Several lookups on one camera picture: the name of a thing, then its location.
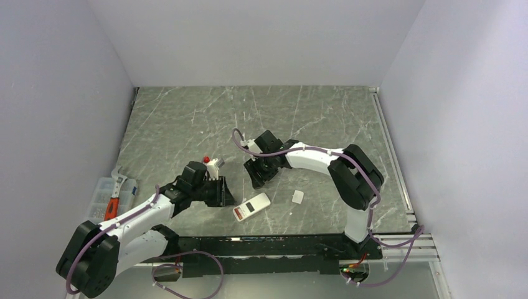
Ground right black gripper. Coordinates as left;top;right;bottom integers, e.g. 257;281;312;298
244;152;278;189

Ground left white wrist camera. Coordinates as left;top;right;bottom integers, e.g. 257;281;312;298
202;156;225;180

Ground white battery cover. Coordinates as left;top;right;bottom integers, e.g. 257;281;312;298
291;190;304;204

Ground red white remote control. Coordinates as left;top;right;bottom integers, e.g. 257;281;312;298
232;192;271;222

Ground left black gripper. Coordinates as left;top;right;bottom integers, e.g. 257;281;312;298
191;175;237;207

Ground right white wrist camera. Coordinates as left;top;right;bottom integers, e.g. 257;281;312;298
240;139;262;153

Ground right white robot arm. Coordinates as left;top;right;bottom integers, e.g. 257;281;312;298
232;129;385;259

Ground clear plastic screw box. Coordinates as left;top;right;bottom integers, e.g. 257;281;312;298
82;178;138;224

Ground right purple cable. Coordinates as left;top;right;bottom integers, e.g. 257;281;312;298
232;128;425;288

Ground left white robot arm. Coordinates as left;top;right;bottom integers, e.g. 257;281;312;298
55;161;235;298

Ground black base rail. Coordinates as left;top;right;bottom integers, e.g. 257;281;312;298
163;234;382;275

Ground orange handled adjustable wrench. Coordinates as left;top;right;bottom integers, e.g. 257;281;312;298
103;165;127;221

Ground aluminium frame rail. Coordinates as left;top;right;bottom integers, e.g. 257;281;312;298
369;87;440;263

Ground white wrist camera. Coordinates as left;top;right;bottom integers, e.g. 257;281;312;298
202;156;225;180
240;139;262;153

